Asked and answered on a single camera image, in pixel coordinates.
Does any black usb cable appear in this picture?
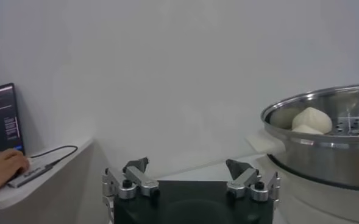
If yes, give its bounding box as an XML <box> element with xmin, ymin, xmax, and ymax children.
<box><xmin>29</xmin><ymin>145</ymin><xmax>79</xmax><ymax>167</ymax></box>

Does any black laptop with text screen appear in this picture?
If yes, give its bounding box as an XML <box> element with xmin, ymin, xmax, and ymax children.
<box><xmin>0</xmin><ymin>82</ymin><xmax>26</xmax><ymax>158</ymax></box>

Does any perforated steel steamer basket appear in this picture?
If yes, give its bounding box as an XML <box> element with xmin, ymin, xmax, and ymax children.
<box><xmin>260</xmin><ymin>82</ymin><xmax>359</xmax><ymax>193</ymax></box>

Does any bare person hand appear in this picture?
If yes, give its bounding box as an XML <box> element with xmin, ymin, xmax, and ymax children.
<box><xmin>0</xmin><ymin>148</ymin><xmax>31</xmax><ymax>198</ymax></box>

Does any white side table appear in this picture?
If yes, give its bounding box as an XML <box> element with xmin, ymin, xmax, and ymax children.
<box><xmin>0</xmin><ymin>138</ymin><xmax>96</xmax><ymax>224</ymax></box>

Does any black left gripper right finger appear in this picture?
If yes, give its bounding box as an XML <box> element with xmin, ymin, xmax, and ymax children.
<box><xmin>224</xmin><ymin>158</ymin><xmax>282</xmax><ymax>203</ymax></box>

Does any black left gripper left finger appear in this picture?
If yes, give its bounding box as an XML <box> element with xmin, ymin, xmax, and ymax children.
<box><xmin>101</xmin><ymin>156</ymin><xmax>160</xmax><ymax>201</ymax></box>

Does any white steamed baozi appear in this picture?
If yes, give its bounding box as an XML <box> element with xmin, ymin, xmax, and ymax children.
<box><xmin>291</xmin><ymin>124</ymin><xmax>324</xmax><ymax>135</ymax></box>
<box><xmin>291</xmin><ymin>107</ymin><xmax>333</xmax><ymax>135</ymax></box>

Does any silver usb hub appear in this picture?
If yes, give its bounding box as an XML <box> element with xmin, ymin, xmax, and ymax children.
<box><xmin>7</xmin><ymin>164</ymin><xmax>57</xmax><ymax>189</ymax></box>

